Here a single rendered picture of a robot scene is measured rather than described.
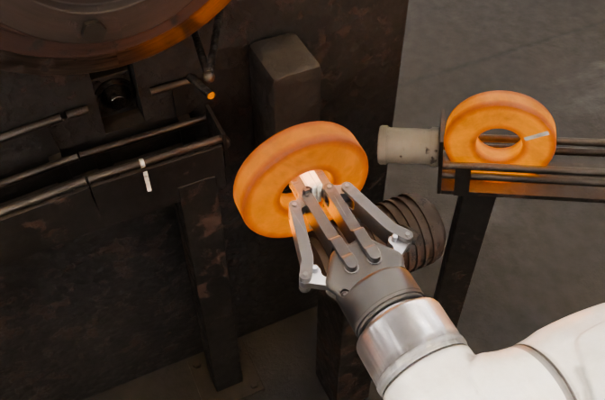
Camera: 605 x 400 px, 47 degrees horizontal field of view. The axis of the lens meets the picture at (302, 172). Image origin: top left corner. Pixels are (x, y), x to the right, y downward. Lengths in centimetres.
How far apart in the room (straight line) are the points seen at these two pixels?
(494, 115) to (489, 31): 155
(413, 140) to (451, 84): 124
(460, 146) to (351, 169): 30
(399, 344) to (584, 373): 15
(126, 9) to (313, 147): 23
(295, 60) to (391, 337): 49
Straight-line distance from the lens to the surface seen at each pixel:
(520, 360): 63
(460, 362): 61
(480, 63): 238
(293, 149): 71
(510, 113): 99
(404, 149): 103
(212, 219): 110
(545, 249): 186
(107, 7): 74
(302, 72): 98
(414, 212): 115
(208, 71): 81
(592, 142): 110
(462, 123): 101
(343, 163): 76
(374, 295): 64
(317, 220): 71
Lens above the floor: 140
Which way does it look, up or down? 46 degrees down
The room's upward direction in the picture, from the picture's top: straight up
